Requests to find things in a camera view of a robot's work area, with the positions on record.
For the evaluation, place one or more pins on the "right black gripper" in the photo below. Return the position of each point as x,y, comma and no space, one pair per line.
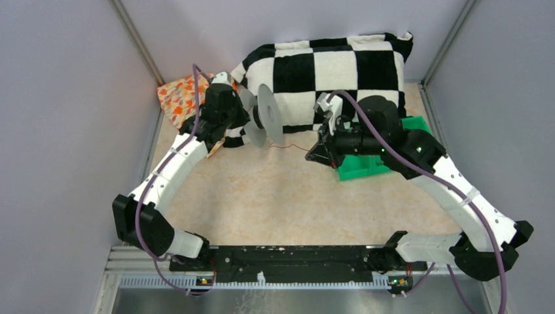
325,150

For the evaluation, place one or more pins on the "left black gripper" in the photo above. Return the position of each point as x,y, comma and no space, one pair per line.
244,117

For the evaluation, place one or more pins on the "grey perforated cable spool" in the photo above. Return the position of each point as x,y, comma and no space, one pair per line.
265,116

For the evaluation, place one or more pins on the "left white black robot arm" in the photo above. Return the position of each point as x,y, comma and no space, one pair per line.
139,216

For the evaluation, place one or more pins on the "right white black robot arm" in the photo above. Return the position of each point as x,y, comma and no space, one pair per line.
486,245

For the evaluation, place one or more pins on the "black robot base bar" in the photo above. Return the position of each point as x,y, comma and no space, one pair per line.
297,264

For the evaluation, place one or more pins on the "green plastic compartment bin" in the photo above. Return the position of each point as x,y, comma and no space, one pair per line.
355,167

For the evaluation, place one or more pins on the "orange floral cloth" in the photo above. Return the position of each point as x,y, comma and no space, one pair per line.
178,100

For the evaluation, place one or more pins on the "black white checkered pillow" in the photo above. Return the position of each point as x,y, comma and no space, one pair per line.
299,72

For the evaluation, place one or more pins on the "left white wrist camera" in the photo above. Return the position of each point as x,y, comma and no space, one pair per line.
222,78

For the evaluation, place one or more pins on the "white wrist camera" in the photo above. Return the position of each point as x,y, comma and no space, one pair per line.
222,78
330,107

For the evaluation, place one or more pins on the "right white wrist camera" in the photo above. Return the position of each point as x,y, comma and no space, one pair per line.
330,107

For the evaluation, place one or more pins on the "grey slotted cable duct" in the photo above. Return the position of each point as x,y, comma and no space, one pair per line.
194,282

